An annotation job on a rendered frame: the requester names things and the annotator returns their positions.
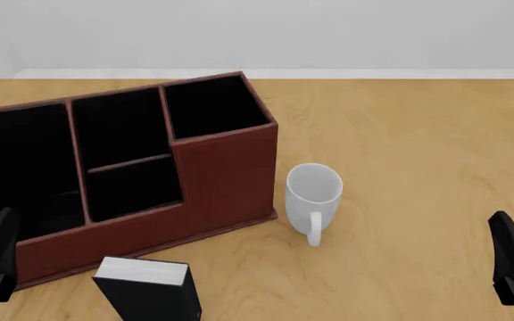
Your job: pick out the black book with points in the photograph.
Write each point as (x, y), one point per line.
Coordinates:
(150, 291)

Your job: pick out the red-brown desk caddy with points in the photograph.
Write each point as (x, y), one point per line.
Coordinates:
(221, 180)

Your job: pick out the white ceramic mug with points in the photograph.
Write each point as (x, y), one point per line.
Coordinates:
(312, 200)

